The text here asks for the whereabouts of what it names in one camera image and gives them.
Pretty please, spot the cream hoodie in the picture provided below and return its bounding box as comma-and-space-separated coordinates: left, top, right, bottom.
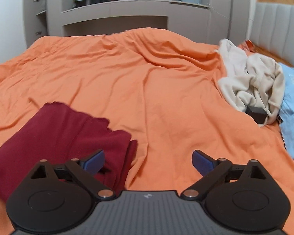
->
218, 53, 286, 128

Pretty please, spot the white garment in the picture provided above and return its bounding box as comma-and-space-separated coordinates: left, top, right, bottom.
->
214, 39, 248, 79

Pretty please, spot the small black box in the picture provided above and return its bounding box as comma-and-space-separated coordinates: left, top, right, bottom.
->
245, 106, 269, 125

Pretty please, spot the light blue garment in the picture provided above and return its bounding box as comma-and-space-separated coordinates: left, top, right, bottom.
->
278, 62, 294, 161

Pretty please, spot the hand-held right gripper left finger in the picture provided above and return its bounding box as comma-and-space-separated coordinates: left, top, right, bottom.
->
29, 149, 115, 200

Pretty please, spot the dark red shirt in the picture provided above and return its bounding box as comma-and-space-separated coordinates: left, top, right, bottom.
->
0, 102, 138, 202

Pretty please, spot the orange bed sheet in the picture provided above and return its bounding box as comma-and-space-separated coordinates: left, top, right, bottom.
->
237, 40, 294, 67

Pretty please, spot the orange blanket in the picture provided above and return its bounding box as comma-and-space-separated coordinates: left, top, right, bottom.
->
0, 27, 294, 235

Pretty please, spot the grey padded headboard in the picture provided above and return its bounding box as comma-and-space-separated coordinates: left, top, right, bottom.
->
249, 1, 294, 73

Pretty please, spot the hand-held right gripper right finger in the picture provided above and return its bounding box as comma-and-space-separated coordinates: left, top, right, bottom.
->
181, 149, 270, 200

